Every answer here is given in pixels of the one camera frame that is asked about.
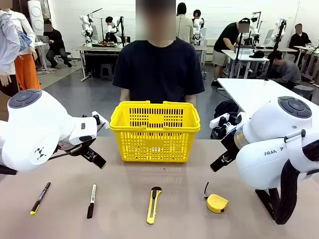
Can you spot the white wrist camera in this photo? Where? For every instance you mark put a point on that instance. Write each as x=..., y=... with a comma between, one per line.
x=98, y=119
x=219, y=122

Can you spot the white standing air conditioner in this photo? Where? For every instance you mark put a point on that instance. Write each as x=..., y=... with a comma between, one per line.
x=36, y=17

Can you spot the large white table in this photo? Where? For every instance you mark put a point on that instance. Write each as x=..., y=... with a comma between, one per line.
x=254, y=92

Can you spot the standing person in beige top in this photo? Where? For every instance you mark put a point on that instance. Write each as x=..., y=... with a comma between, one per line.
x=184, y=27

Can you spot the person's left forearm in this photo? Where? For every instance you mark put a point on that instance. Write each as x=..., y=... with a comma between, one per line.
x=190, y=99

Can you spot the grey work table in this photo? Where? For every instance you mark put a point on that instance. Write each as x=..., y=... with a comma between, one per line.
x=97, y=48

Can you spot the white work table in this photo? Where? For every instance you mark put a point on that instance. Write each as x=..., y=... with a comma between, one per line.
x=239, y=56

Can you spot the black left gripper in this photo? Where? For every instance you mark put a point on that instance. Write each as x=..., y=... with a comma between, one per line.
x=72, y=146

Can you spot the black marker yellow cap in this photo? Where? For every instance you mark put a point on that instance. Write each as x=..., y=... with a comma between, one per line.
x=40, y=198

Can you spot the yellow plastic shopping basket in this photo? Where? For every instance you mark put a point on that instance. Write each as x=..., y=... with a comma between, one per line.
x=154, y=139

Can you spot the grey laptop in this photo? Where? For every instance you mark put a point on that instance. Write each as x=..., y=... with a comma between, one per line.
x=44, y=39

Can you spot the person's right forearm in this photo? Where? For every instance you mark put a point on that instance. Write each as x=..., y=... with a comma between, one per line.
x=125, y=95

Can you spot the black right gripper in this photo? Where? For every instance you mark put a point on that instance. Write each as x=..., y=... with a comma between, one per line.
x=230, y=145

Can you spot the white humanoid robot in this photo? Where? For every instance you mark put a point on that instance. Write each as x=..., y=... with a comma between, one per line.
x=113, y=30
x=87, y=27

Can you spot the crouching person in grey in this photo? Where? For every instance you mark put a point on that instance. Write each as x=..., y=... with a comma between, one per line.
x=286, y=71

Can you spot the grey plastic stool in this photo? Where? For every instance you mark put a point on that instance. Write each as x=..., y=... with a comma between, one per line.
x=106, y=71
x=303, y=91

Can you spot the black haired person in white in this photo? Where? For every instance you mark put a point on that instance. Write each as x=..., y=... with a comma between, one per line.
x=198, y=27

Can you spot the mannequin in orange trousers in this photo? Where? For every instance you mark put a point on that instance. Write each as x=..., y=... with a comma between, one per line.
x=26, y=69

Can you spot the person in navy t-shirt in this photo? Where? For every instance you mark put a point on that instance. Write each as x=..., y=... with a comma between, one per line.
x=158, y=69

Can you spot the black bag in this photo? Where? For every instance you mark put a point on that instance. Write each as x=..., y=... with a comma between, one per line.
x=225, y=109

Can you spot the white marker black cap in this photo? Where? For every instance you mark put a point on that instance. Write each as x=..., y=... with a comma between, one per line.
x=91, y=200

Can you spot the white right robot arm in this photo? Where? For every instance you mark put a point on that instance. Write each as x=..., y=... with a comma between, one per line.
x=264, y=159

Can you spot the seated person in dark jacket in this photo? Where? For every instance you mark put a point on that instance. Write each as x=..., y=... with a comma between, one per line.
x=300, y=38

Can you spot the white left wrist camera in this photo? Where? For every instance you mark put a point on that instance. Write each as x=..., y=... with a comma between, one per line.
x=98, y=119

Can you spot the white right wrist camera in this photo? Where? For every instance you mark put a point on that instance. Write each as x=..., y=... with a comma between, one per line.
x=219, y=122

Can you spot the man in black t-shirt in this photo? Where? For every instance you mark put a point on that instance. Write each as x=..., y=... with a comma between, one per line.
x=224, y=42

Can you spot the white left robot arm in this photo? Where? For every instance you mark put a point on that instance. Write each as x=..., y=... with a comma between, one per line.
x=37, y=119

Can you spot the black tripod pole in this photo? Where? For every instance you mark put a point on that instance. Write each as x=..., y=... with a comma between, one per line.
x=275, y=49

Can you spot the yellow utility knife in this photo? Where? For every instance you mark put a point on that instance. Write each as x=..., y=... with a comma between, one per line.
x=153, y=206

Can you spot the seated person in black clothes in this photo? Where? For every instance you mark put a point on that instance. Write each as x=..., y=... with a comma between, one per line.
x=56, y=42

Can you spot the yellow tape measure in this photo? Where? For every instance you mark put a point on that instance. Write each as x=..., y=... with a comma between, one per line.
x=217, y=203

